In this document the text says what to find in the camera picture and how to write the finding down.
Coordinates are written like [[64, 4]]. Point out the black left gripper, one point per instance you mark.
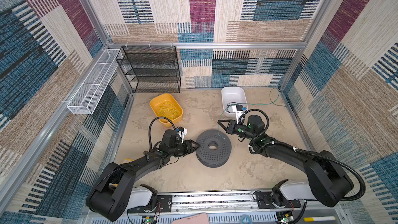
[[190, 148]]

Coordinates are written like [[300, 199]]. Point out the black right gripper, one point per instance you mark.
[[231, 125]]

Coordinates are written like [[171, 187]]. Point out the grey perforated cable spool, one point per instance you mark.
[[215, 148]]

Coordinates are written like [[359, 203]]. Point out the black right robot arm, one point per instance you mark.
[[329, 181]]

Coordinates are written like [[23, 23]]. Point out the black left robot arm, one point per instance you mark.
[[114, 192]]

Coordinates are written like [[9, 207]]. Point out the white plastic tub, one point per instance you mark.
[[230, 96]]

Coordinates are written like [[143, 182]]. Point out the yellow plastic tub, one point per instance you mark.
[[165, 105]]

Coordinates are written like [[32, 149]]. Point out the pink object at bottom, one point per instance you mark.
[[195, 219]]

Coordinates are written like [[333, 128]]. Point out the yellow white marker pen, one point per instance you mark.
[[320, 219]]

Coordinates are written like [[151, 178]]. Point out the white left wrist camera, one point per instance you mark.
[[181, 133]]

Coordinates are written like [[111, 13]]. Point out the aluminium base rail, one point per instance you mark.
[[232, 207]]

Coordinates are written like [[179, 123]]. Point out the black wire mesh shelf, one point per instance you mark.
[[150, 68]]

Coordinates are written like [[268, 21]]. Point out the white wire mesh basket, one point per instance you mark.
[[88, 95]]

